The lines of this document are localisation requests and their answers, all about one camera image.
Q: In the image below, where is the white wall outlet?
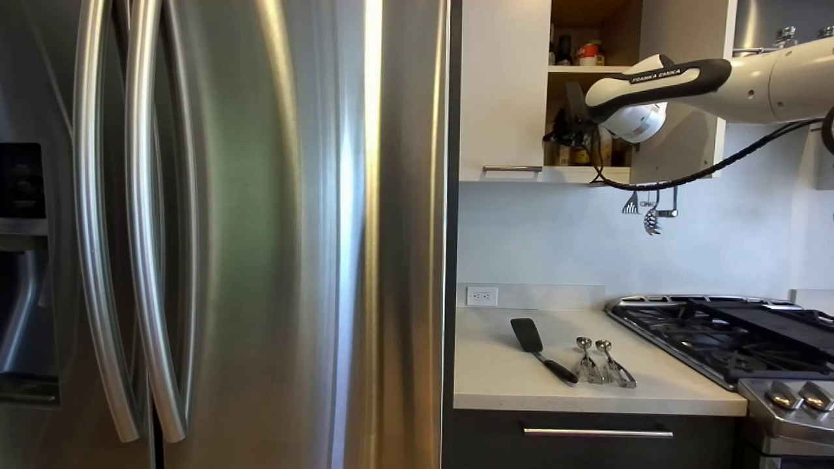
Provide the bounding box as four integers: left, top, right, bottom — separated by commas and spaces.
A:
463, 284, 502, 309

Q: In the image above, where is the curved steel fridge handle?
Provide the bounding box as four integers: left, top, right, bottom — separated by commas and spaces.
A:
70, 0, 143, 447
122, 0, 191, 447

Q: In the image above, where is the silver drawer handle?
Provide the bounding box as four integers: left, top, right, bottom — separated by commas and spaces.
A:
518, 422, 678, 441

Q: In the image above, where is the white wall cupboard frame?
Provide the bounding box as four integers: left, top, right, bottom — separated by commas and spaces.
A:
459, 0, 739, 188

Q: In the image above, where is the silver stove knob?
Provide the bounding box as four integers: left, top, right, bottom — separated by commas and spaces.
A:
762, 381, 806, 414
798, 381, 834, 416

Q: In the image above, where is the stainless steel refrigerator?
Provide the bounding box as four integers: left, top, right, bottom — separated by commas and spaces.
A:
0, 0, 457, 469

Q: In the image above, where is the metal scoop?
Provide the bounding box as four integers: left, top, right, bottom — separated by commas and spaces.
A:
570, 334, 605, 386
591, 335, 640, 391

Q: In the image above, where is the dark drawer front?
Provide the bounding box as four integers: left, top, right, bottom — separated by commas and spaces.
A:
451, 408, 743, 469

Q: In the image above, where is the fridge water dispenser panel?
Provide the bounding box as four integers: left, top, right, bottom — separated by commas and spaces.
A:
0, 141, 63, 405

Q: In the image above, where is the plain white cupboard door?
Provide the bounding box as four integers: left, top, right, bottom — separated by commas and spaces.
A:
627, 0, 739, 185

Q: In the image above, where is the white cupboard door with handle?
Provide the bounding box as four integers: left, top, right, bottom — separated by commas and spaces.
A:
459, 0, 552, 185

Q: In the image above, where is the hanging metal utensil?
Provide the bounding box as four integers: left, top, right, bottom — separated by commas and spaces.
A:
656, 179, 683, 222
640, 181, 664, 239
618, 185, 643, 216

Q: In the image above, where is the black gas stove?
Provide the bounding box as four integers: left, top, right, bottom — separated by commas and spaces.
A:
603, 292, 834, 469

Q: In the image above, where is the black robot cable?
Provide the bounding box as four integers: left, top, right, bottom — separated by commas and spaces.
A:
587, 106, 834, 196

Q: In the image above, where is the red and white jar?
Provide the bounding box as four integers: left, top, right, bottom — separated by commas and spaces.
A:
574, 38, 608, 67

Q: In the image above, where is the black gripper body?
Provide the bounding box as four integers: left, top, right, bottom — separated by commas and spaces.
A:
554, 80, 605, 147

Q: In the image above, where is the dark tall bottle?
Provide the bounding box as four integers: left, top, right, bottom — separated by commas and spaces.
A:
549, 28, 577, 67

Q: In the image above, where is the black spatula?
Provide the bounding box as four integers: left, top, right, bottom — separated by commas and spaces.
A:
509, 314, 580, 388

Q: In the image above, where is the steel range hood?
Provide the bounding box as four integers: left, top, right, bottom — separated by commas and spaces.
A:
728, 0, 834, 124

